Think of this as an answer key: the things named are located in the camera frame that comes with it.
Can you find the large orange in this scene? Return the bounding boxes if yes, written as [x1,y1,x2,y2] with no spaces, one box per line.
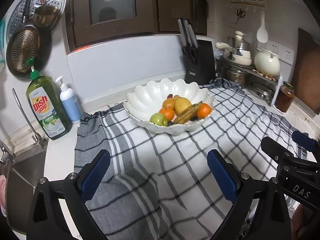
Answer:
[196,103,212,119]

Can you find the overripe banana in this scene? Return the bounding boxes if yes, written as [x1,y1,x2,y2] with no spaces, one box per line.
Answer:
[173,101,202,125]

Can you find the green apple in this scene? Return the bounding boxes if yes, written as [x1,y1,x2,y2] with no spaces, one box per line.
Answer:
[150,113,168,127]

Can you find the amber jar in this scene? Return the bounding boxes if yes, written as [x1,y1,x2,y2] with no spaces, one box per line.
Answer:
[274,81,295,113]

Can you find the metal pot rack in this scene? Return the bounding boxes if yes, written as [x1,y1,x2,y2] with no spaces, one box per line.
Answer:
[216,58,283,106]

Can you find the metal faucet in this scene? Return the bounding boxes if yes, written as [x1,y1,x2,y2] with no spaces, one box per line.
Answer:
[1,88,48,165]

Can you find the cream ceramic pot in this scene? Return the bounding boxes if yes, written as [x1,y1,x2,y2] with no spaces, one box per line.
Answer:
[254,48,280,77]

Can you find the steel pot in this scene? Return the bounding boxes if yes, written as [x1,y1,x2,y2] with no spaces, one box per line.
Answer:
[220,64,249,87]

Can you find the dark plum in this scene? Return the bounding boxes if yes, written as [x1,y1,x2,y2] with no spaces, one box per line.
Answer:
[190,115,198,121]

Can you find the checkered grey white cloth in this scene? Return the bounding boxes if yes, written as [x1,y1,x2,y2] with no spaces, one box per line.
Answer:
[74,80,307,239]

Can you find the white rice spoon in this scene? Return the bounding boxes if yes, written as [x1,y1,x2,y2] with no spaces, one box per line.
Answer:
[257,11,268,43]

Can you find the yellow lemon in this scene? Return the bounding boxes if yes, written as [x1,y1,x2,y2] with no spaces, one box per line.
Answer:
[175,97,192,115]

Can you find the small mandarin orange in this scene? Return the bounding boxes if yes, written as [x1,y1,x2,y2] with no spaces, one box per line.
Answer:
[159,107,175,121]

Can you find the yellow mango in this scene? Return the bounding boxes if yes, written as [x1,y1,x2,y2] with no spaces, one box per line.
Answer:
[162,96,180,110]

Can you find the green dish soap bottle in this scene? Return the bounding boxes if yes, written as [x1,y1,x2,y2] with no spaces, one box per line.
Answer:
[26,57,72,140]

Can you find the blue pump bottle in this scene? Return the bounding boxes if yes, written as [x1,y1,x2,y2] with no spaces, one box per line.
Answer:
[55,76,83,124]

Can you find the black knife block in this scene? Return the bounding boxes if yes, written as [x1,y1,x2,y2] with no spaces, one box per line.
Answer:
[177,18,216,85]

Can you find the hanging scissors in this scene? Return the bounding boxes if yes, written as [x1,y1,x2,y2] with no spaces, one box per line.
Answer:
[236,8,246,19]

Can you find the hanging colander pan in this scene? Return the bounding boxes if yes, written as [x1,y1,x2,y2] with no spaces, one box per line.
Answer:
[6,0,41,80]

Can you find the hanging brass bowl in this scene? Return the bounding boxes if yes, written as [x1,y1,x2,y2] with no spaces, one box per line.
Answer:
[33,0,60,30]

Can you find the dark wooden cabinet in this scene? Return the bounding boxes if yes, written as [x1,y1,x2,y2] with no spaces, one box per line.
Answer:
[65,0,207,52]

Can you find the perforated steamer tray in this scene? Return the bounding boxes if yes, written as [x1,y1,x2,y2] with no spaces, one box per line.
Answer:
[5,0,66,43]

